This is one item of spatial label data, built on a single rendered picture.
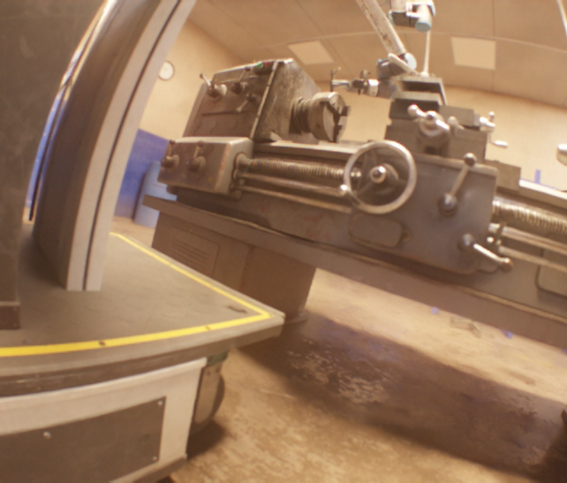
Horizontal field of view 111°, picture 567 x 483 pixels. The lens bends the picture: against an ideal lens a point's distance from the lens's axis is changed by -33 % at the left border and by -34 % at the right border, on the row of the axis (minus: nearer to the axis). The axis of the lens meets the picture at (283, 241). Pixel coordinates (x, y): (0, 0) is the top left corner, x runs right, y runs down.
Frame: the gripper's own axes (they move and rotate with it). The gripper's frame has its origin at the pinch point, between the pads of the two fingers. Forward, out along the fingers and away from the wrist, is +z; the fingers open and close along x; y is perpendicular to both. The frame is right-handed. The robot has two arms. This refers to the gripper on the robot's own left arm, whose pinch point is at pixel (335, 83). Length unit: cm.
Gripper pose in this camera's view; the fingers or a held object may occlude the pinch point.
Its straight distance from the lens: 155.8
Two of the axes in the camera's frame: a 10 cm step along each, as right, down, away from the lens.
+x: -1.0, -3.2, 9.4
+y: -0.3, 9.5, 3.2
